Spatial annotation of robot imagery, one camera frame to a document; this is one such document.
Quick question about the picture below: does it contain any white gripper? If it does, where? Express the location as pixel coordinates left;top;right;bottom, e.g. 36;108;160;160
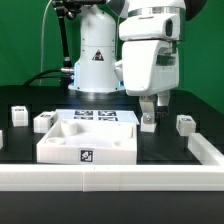
115;40;179;122

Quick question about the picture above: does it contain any white square tabletop part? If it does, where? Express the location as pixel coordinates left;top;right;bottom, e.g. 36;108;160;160
36;119;137;165

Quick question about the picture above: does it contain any white block left edge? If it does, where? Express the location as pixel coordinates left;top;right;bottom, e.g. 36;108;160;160
0;130;3;150

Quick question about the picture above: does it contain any black cable bundle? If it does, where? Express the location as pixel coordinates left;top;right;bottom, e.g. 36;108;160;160
22;68;75;88

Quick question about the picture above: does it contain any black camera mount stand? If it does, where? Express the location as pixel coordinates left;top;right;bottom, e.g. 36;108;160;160
52;0;106;67

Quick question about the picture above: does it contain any white cable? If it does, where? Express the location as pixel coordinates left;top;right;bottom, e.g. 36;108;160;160
39;0;54;87

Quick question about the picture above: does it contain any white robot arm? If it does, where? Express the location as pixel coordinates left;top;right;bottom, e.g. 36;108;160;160
72;0;208;124

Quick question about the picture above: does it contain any white front fence wall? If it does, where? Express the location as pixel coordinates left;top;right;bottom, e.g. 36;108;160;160
0;164;224;192

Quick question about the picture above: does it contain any white sheet with tags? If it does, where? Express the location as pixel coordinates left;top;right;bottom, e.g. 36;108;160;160
56;109;139;125

